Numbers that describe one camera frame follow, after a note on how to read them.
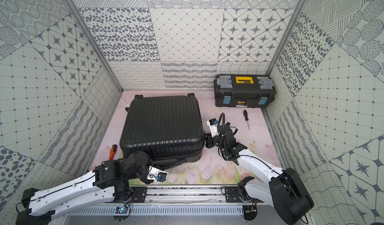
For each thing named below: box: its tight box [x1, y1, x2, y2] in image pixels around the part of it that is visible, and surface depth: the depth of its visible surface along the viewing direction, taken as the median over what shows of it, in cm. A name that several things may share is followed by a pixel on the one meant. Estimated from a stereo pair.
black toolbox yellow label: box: [214, 74, 276, 109], surface depth 103 cm
